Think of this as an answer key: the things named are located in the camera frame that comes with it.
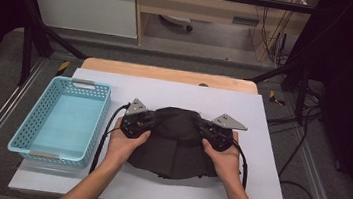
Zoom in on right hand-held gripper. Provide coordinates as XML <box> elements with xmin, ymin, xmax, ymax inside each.
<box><xmin>193</xmin><ymin>110</ymin><xmax>250</xmax><ymax>155</ymax></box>

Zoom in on white cabinet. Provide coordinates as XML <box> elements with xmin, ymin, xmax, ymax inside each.
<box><xmin>24</xmin><ymin>0</ymin><xmax>143</xmax><ymax>40</ymax></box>

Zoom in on person's left hand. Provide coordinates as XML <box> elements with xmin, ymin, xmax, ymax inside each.
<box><xmin>103</xmin><ymin>115</ymin><xmax>153</xmax><ymax>174</ymax></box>

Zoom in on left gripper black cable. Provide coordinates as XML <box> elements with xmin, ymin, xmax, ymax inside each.
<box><xmin>89</xmin><ymin>100</ymin><xmax>132</xmax><ymax>178</ymax></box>

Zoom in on dark grey shorts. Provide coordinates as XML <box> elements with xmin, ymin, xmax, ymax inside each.
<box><xmin>125</xmin><ymin>102</ymin><xmax>227</xmax><ymax>186</ymax></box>

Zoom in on black metal stand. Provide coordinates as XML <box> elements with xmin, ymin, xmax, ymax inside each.
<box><xmin>246</xmin><ymin>54</ymin><xmax>314</xmax><ymax>125</ymax></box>
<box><xmin>0</xmin><ymin>0</ymin><xmax>94</xmax><ymax>93</ymax></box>

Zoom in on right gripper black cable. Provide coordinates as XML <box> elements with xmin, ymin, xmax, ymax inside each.
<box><xmin>228</xmin><ymin>139</ymin><xmax>253</xmax><ymax>191</ymax></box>

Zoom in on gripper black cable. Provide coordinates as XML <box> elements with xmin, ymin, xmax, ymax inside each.
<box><xmin>89</xmin><ymin>100</ymin><xmax>132</xmax><ymax>178</ymax></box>
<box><xmin>228</xmin><ymin>139</ymin><xmax>253</xmax><ymax>191</ymax></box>

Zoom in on white board sheet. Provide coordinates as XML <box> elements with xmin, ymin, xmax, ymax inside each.
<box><xmin>7</xmin><ymin>61</ymin><xmax>304</xmax><ymax>199</ymax></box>

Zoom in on person's right hand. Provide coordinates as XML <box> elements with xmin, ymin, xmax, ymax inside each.
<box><xmin>196</xmin><ymin>128</ymin><xmax>246</xmax><ymax>188</ymax></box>

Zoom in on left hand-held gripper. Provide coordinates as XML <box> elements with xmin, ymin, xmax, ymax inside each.
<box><xmin>118</xmin><ymin>96</ymin><xmax>159</xmax><ymax>142</ymax></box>

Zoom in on light blue plastic basket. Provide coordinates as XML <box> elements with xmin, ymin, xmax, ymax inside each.
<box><xmin>6</xmin><ymin>70</ymin><xmax>114</xmax><ymax>170</ymax></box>

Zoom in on yellow black tape strip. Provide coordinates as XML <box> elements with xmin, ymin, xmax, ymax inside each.
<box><xmin>268</xmin><ymin>89</ymin><xmax>288</xmax><ymax>107</ymax></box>
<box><xmin>55</xmin><ymin>60</ymin><xmax>71</xmax><ymax>78</ymax></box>

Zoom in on wooden table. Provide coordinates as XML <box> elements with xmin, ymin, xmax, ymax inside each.
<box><xmin>80</xmin><ymin>56</ymin><xmax>261</xmax><ymax>96</ymax></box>

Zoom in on hanging cable bundle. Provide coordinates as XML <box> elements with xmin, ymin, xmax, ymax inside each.
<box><xmin>248</xmin><ymin>0</ymin><xmax>297</xmax><ymax>70</ymax></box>

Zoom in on white office chair base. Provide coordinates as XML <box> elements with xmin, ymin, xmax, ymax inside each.
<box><xmin>157</xmin><ymin>14</ymin><xmax>195</xmax><ymax>33</ymax></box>

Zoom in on light wooden desk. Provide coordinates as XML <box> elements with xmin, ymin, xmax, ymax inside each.
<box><xmin>126</xmin><ymin>0</ymin><xmax>321</xmax><ymax>68</ymax></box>

